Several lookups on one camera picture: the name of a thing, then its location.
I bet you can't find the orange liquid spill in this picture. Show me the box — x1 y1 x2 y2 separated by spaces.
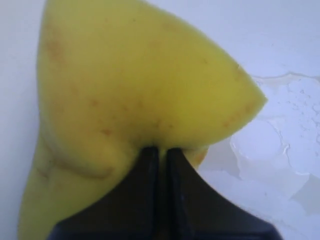
199 73 320 240

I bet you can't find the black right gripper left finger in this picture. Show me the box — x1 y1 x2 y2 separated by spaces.
48 147 159 240

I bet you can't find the yellow sponge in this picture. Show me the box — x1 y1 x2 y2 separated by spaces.
17 0 267 240

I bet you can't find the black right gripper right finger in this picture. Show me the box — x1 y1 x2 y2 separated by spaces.
166 148 282 240

